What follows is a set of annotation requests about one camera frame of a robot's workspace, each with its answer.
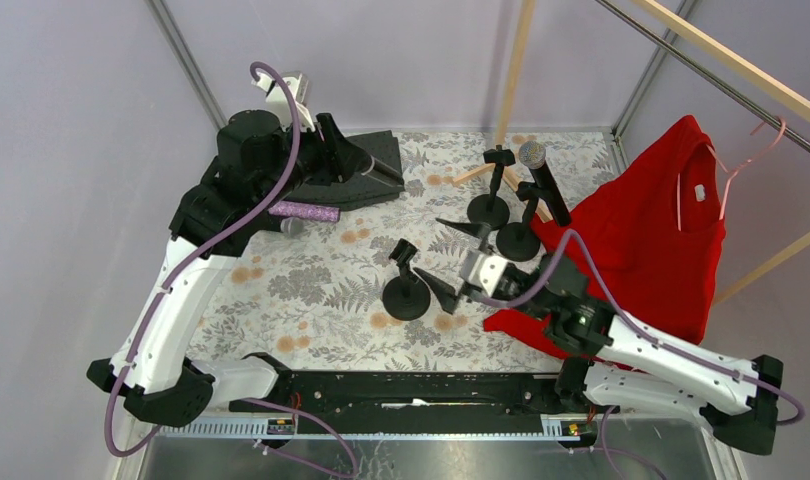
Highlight wooden clothes rack frame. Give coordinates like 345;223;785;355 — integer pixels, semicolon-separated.
451;1;810;309

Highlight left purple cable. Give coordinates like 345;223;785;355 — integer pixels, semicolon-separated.
103;61;361;480

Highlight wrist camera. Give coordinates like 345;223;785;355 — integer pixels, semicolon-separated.
253;68;316;132
459;250;509;297

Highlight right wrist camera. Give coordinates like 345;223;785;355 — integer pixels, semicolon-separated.
459;250;509;297

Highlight dark grey perforated felt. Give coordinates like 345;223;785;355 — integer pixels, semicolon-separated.
286;130;405;211

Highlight red t-shirt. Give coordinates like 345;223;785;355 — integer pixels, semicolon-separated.
483;114;728;379

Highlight purple glitter microphone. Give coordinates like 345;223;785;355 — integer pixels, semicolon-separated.
268;201;340;223

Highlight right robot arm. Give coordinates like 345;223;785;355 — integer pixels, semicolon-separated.
415;223;783;456

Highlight black microphone silver grille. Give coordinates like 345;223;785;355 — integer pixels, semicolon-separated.
517;140;572;227

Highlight metal hanging rod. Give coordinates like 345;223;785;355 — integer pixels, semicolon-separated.
598;1;810;154

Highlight black microphone on table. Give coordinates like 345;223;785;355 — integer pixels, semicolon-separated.
259;216;305;237

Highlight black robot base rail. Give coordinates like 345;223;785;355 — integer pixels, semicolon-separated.
229;369;622;437

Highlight pink clothes hanger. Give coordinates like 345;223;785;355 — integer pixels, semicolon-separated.
675;116;788;231

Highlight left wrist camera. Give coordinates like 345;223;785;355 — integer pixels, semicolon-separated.
253;68;316;132

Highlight black mic stand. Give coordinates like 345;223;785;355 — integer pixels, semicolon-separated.
467;145;516;231
496;182;542;262
381;238;431;321

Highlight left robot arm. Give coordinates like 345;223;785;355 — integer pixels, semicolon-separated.
87;110;404;427

